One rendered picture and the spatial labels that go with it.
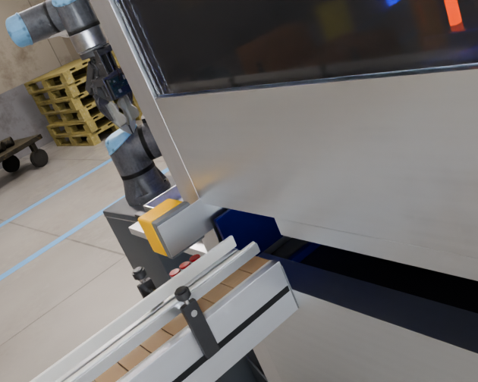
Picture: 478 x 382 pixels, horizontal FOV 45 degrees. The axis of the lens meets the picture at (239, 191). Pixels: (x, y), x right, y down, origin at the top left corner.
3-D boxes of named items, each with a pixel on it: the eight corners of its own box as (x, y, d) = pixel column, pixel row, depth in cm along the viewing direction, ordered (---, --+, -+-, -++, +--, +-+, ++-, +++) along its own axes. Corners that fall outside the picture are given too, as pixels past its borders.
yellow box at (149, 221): (205, 236, 100) (189, 201, 97) (173, 260, 96) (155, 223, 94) (183, 230, 106) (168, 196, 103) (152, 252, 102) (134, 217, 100)
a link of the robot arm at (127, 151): (121, 168, 191) (103, 131, 187) (158, 153, 190) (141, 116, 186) (117, 180, 180) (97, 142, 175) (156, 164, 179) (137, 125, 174)
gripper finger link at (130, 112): (140, 133, 134) (123, 97, 131) (130, 133, 139) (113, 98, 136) (151, 127, 136) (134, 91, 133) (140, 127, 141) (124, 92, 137)
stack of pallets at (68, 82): (152, 114, 740) (120, 45, 707) (95, 145, 695) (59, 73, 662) (106, 118, 839) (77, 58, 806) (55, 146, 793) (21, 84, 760)
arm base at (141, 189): (120, 204, 191) (106, 178, 187) (155, 181, 199) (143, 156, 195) (143, 207, 179) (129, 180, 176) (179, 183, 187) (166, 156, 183)
